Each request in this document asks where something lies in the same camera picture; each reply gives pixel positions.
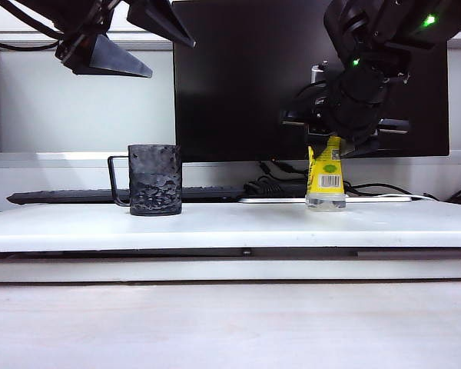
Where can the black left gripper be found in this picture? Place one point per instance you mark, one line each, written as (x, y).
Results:
(80, 23)

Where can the black computer monitor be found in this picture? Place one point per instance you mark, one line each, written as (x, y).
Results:
(234, 96)

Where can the dark textured glass cup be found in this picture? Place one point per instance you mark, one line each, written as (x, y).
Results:
(155, 180)

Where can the clear bottle with yellow label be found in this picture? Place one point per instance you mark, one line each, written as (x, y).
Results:
(326, 180)

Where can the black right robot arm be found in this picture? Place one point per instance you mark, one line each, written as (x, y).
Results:
(388, 23)

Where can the grey aluminium partition frame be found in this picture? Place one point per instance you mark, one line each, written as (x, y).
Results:
(23, 43)

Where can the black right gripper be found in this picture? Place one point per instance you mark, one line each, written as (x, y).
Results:
(353, 111)

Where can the black keyboard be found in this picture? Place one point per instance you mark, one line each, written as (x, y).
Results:
(61, 197)

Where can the flat white pad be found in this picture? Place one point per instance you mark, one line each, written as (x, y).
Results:
(276, 200)

